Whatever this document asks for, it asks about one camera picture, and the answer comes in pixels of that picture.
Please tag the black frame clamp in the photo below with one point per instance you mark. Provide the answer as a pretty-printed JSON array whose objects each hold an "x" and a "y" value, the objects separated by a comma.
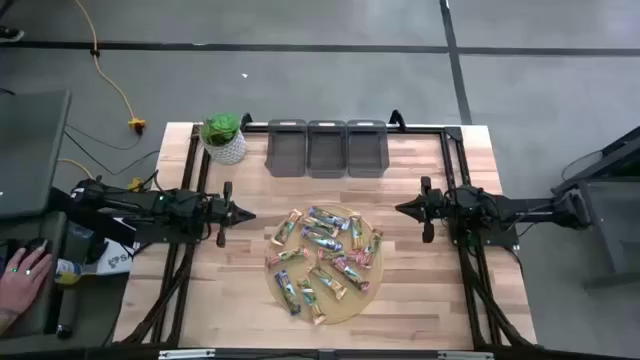
[
  {"x": 397, "y": 119},
  {"x": 246, "y": 120}
]

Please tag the white triangle-patterned plant pot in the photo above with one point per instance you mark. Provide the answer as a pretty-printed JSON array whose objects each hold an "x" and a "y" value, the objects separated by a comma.
[{"x": 227, "y": 152}]

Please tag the black bottle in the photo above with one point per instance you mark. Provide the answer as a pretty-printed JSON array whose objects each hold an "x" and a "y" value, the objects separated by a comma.
[{"x": 67, "y": 312}]

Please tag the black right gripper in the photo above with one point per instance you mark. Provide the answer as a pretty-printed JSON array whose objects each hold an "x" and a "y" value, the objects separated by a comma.
[{"x": 440, "y": 207}]

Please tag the person's shoe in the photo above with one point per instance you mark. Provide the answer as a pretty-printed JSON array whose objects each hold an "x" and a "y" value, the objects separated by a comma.
[{"x": 10, "y": 34}]

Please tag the black computer mouse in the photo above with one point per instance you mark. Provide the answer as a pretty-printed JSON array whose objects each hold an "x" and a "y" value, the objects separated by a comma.
[{"x": 39, "y": 244}]

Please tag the grey plastic bin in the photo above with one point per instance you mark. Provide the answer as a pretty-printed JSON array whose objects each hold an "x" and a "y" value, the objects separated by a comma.
[
  {"x": 367, "y": 149},
  {"x": 327, "y": 150},
  {"x": 286, "y": 150}
]

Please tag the dark grey equipment stand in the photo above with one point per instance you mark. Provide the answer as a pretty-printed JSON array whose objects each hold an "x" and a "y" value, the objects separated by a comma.
[{"x": 610, "y": 210}]

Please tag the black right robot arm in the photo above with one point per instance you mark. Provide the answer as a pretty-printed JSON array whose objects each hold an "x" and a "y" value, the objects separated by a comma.
[{"x": 525, "y": 210}]

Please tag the person's hand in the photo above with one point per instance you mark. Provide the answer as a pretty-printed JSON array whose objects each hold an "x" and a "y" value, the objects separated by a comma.
[{"x": 20, "y": 282}]

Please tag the yellow bottle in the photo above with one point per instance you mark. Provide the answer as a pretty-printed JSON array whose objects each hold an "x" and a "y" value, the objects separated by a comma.
[{"x": 67, "y": 271}]

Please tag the green artificial plant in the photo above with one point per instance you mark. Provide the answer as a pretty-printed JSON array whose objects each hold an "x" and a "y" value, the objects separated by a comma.
[{"x": 220, "y": 128}]

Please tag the person's forearm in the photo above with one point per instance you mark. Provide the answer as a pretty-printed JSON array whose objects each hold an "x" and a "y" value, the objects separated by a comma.
[{"x": 5, "y": 322}]

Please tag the black aluminium table frame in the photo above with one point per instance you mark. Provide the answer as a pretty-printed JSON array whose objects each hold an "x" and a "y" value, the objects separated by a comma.
[{"x": 454, "y": 150}]

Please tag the white printed box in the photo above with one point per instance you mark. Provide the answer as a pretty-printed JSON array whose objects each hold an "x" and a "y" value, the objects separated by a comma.
[{"x": 120, "y": 257}]

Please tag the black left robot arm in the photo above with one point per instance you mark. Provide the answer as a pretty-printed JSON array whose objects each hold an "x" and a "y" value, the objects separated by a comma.
[{"x": 145, "y": 202}]

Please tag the round woven straw placemat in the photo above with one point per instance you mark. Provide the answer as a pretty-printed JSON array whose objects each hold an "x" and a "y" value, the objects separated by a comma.
[{"x": 350, "y": 307}]

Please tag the blue green snack packet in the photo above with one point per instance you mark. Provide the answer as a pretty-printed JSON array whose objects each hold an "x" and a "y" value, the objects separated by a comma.
[{"x": 311, "y": 300}]

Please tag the dark grey monitor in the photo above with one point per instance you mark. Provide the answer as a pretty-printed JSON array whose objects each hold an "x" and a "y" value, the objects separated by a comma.
[{"x": 30, "y": 150}]

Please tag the silver metal bracket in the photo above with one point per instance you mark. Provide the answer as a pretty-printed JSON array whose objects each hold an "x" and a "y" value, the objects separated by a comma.
[
  {"x": 187, "y": 354},
  {"x": 465, "y": 355}
]

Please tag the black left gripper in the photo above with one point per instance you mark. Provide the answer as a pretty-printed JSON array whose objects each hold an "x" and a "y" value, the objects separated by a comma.
[{"x": 215, "y": 215}]

